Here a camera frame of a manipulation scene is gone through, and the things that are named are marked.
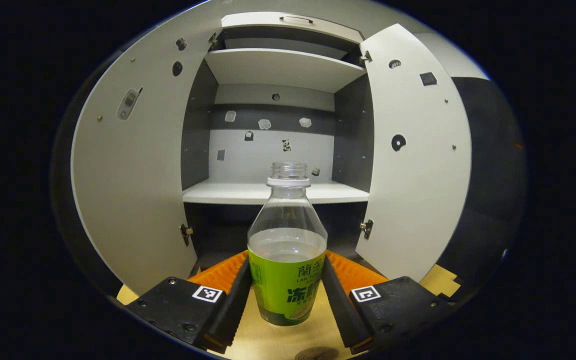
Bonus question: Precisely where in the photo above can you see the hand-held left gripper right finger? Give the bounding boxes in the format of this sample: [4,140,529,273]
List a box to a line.
[320,250,456,356]

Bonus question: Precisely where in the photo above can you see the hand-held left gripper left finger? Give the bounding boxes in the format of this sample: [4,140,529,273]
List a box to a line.
[125,250,254,355]

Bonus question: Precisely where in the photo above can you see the round brown coaster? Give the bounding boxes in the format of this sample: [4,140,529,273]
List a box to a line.
[295,346,340,360]

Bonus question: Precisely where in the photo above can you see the green label plastic bottle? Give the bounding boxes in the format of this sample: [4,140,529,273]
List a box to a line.
[247,161,329,327]

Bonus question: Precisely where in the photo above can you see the white cabinet door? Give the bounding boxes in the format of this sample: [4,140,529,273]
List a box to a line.
[70,20,219,296]
[355,23,473,283]

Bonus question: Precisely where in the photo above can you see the white cabinet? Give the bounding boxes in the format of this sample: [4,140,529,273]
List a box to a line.
[180,11,374,271]

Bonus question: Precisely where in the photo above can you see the white cabinet shelf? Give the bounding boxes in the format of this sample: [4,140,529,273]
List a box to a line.
[204,48,367,94]
[182,180,370,206]

